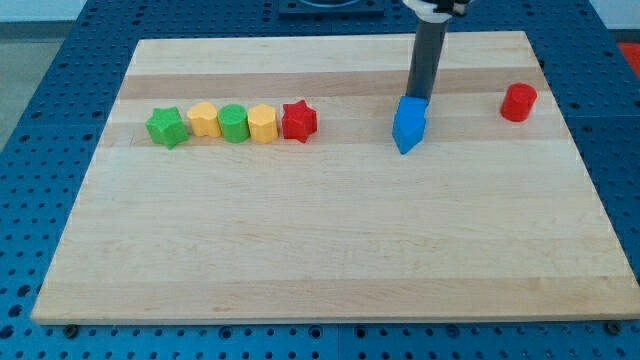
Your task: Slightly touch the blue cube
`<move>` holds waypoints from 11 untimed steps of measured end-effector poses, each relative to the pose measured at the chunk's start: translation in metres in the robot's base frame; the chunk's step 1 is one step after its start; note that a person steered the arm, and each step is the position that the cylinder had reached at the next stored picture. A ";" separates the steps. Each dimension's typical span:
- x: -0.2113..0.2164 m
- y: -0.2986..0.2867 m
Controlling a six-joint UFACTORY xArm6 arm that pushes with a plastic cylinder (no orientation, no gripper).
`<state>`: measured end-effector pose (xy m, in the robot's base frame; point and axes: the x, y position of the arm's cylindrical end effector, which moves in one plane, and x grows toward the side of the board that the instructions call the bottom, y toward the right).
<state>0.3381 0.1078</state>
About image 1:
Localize yellow heart block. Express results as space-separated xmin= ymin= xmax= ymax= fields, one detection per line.
xmin=187 ymin=102 xmax=222 ymax=138

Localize yellow hexagon block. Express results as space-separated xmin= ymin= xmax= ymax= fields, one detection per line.
xmin=248 ymin=104 xmax=278 ymax=144

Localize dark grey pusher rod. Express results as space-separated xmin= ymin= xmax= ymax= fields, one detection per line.
xmin=406 ymin=20 xmax=448 ymax=102

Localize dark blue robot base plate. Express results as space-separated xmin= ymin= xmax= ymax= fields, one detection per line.
xmin=276 ymin=0 xmax=386 ymax=18

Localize wooden board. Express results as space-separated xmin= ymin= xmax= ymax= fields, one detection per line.
xmin=32 ymin=31 xmax=639 ymax=325

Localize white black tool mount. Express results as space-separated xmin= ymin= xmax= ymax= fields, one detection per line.
xmin=402 ymin=0 xmax=472 ymax=23

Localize red star block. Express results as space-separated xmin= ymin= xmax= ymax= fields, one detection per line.
xmin=282 ymin=100 xmax=318 ymax=143

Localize red object at right edge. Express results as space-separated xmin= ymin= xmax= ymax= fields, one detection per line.
xmin=618 ymin=42 xmax=640 ymax=77

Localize green star block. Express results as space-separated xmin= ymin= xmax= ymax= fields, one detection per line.
xmin=145 ymin=107 xmax=189 ymax=150

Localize red cylinder block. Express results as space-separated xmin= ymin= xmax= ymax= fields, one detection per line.
xmin=500 ymin=83 xmax=537 ymax=122

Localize green cylinder block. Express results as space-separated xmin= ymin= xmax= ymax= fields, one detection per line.
xmin=218 ymin=104 xmax=250 ymax=143

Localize blue pentagon block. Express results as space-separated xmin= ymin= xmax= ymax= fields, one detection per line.
xmin=392 ymin=96 xmax=428 ymax=154

